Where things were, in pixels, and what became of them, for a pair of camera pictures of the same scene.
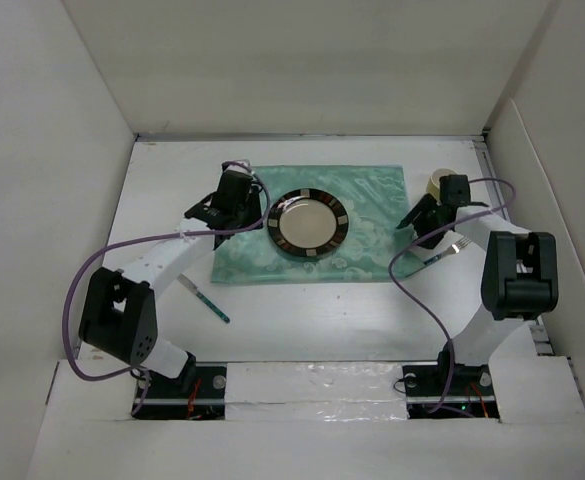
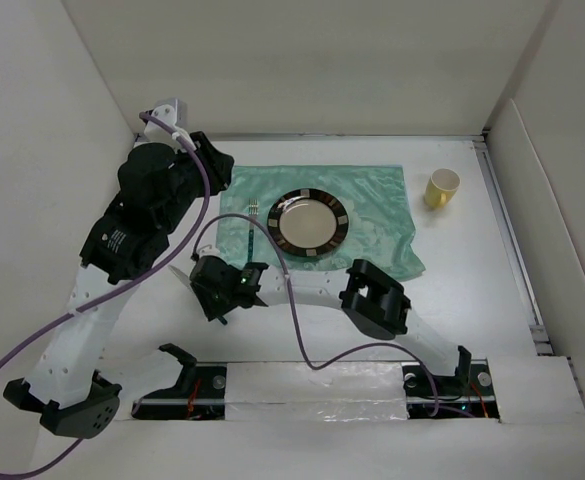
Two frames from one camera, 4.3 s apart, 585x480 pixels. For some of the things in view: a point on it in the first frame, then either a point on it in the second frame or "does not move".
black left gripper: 251,203 to 218,164
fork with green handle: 454,248 to 253,209
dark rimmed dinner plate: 308,222 does not move
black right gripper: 426,204 to 212,306
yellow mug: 433,186 does not move
